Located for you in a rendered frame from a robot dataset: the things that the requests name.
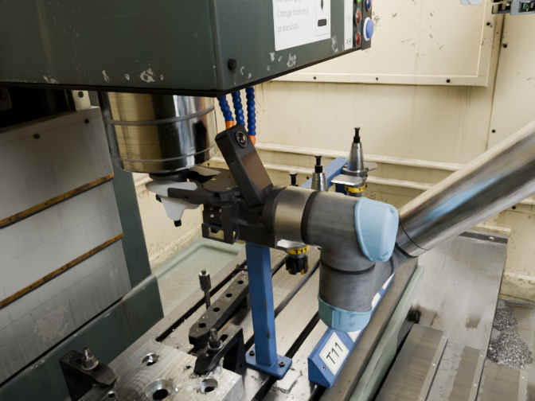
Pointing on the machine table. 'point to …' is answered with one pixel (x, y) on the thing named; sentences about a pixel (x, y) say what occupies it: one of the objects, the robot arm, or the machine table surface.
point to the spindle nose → (158, 130)
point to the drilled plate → (142, 376)
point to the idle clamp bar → (233, 295)
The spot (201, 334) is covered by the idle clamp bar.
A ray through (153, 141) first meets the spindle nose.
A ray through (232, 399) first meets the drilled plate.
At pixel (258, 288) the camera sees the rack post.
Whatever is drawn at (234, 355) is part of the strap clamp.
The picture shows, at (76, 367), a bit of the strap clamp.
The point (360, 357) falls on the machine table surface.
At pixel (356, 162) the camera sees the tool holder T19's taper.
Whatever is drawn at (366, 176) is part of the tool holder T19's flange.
